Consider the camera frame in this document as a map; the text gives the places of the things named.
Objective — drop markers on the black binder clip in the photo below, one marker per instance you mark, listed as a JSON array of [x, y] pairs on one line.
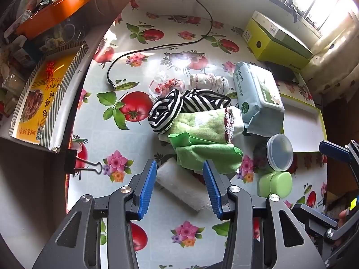
[[70, 161]]

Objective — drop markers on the orange plastic tray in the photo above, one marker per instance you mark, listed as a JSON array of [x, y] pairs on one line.
[[56, 11]]

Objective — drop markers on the clear plastic bag red contents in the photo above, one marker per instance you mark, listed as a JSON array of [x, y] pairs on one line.
[[168, 85]]

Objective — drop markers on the green microfiber cloth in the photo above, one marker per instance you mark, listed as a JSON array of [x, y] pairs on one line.
[[207, 157]]

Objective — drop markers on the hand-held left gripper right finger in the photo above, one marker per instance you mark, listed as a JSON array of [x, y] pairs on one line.
[[211, 190]]

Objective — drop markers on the clear round plastic container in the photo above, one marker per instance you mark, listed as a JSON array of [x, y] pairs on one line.
[[279, 152]]

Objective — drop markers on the black phone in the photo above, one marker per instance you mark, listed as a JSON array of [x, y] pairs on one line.
[[282, 72]]

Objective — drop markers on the brown wooden cabinet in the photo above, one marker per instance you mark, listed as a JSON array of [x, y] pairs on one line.
[[339, 179]]

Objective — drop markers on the striped yellow printed cardboard box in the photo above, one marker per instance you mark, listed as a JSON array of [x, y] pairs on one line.
[[42, 89]]

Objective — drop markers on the green plastic jar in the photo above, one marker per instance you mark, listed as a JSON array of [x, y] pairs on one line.
[[274, 185]]

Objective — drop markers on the pale dotted curtain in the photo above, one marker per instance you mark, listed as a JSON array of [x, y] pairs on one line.
[[336, 61]]

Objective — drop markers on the green towel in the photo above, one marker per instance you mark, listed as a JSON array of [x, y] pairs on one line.
[[202, 126]]

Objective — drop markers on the shelf clutter pile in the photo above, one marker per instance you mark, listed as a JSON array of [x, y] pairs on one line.
[[14, 70]]

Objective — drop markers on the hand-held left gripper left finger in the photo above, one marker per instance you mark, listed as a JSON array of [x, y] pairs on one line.
[[145, 187]]

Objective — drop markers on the yellow-green box lid tray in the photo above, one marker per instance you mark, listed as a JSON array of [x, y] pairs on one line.
[[300, 123]]

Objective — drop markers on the yellow-green cardboard box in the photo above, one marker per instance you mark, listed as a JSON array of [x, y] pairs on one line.
[[269, 47]]

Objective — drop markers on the tomato flower print tablecloth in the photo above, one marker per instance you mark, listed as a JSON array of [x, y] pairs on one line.
[[92, 145]]

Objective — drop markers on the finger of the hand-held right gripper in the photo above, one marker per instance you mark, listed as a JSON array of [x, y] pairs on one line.
[[335, 149], [314, 217]]

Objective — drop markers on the wet wipes pack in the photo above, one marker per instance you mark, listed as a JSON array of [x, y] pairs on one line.
[[252, 95]]

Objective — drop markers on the person's right hand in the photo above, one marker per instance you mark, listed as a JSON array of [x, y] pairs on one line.
[[343, 218]]

